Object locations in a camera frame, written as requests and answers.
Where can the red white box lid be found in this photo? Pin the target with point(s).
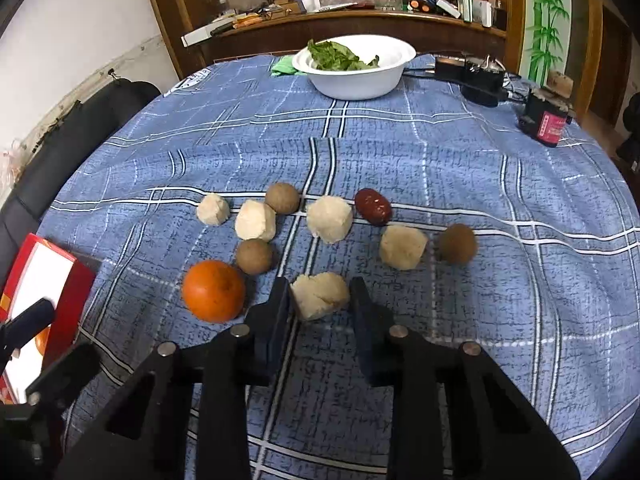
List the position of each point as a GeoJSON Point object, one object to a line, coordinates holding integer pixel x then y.
{"type": "Point", "coordinates": [47, 286]}

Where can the red jujube date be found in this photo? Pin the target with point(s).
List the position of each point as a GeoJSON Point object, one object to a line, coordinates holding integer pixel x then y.
{"type": "Point", "coordinates": [373, 207]}

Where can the blue plaid tablecloth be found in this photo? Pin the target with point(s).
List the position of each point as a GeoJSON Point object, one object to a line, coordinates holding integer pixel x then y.
{"type": "Point", "coordinates": [552, 293]}

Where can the green cloth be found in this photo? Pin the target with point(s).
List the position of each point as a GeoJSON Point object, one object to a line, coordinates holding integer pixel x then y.
{"type": "Point", "coordinates": [285, 67]}

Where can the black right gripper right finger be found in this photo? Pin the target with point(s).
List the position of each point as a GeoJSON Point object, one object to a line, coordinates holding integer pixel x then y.
{"type": "Point", "coordinates": [392, 355]}

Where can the white taro chunk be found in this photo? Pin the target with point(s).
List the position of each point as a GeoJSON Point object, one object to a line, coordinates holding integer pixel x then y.
{"type": "Point", "coordinates": [402, 247]}
{"type": "Point", "coordinates": [213, 210]}
{"type": "Point", "coordinates": [329, 218]}
{"type": "Point", "coordinates": [255, 221]}
{"type": "Point", "coordinates": [319, 295]}

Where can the black power adapter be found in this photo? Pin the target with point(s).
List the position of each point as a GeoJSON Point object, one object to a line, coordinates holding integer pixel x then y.
{"type": "Point", "coordinates": [481, 80]}

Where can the black sofa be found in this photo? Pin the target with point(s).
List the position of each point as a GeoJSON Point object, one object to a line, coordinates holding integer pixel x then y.
{"type": "Point", "coordinates": [64, 148]}

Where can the white bowl with greens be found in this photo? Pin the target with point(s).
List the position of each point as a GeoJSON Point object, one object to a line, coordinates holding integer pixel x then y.
{"type": "Point", "coordinates": [354, 67]}

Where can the dark jar red label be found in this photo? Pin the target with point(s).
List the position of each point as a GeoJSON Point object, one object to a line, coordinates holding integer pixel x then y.
{"type": "Point", "coordinates": [545, 115]}

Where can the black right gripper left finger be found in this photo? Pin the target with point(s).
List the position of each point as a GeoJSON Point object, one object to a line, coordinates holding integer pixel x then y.
{"type": "Point", "coordinates": [247, 354]}

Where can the orange tangerine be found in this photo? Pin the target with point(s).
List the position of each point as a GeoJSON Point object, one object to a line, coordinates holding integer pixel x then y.
{"type": "Point", "coordinates": [214, 291]}
{"type": "Point", "coordinates": [41, 340]}

